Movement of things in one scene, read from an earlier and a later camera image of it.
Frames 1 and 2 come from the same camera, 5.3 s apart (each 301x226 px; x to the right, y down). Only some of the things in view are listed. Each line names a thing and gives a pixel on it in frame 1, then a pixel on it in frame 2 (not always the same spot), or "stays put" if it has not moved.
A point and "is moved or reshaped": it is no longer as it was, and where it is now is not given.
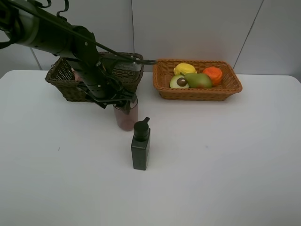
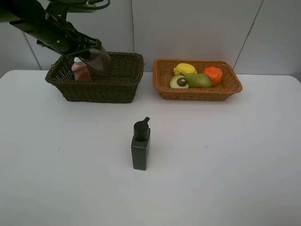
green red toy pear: [198, 80] stays put
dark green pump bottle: [140, 144] stays put
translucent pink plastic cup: [125, 121] is moved or reshaped
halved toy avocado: [179, 82] stays put
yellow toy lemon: [184, 68] stays put
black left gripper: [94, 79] -> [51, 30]
